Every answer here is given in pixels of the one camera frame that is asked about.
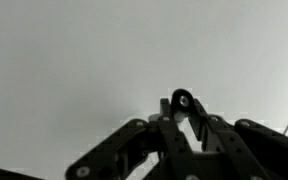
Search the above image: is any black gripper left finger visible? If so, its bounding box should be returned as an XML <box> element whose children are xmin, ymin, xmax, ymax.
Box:
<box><xmin>65</xmin><ymin>97</ymin><xmax>202</xmax><ymax>180</ymax></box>

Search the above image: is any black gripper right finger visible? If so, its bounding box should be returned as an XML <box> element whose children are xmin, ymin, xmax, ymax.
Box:
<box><xmin>187</xmin><ymin>97</ymin><xmax>288</xmax><ymax>180</ymax></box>

